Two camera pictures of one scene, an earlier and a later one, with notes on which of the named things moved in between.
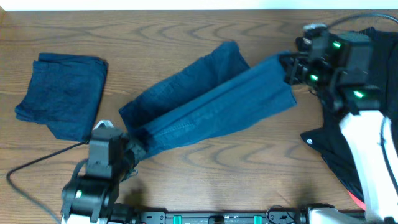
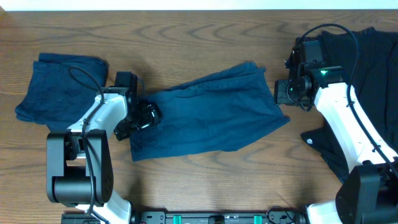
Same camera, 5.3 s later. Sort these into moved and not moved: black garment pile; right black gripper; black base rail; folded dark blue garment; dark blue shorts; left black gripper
Moved: dark blue shorts; right black gripper; left black gripper
Not moved: folded dark blue garment; black base rail; black garment pile
